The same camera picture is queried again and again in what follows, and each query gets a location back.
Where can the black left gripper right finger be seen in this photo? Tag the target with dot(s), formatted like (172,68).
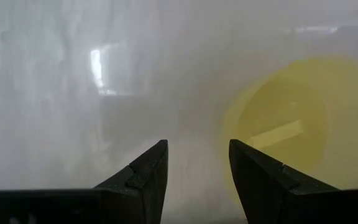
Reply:
(269,193)

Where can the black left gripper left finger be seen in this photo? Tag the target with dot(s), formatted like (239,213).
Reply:
(135,199)

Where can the yellow bowl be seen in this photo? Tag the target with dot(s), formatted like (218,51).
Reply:
(291,102)

